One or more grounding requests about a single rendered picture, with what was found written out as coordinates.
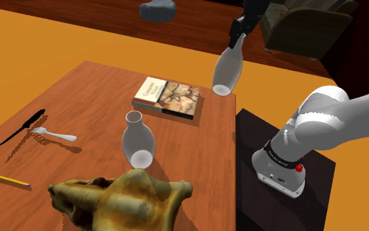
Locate orange rug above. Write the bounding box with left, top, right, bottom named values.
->
left=0, top=4, right=369, bottom=231

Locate yellow pencil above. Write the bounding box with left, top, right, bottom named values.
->
left=0, top=174, right=32, bottom=188

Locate white bottle vase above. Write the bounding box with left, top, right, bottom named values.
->
left=212, top=33, right=246, bottom=96
left=121, top=110, right=157, bottom=170

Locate grey rounded lump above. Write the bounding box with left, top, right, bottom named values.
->
left=138, top=0, right=178, bottom=24

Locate brown wooden table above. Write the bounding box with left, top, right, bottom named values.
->
left=0, top=60, right=237, bottom=231

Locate white fork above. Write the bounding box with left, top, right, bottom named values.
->
left=29, top=126, right=78, bottom=142

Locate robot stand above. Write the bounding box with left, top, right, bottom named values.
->
left=235, top=108, right=337, bottom=231

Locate dark brown armchair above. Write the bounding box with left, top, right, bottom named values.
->
left=260, top=0, right=360, bottom=62

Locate book with painted cover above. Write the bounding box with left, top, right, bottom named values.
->
left=131, top=76, right=201, bottom=121

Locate large tan conch shell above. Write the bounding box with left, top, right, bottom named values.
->
left=47, top=168, right=194, bottom=231

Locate black knife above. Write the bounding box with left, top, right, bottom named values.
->
left=0, top=108, right=47, bottom=147

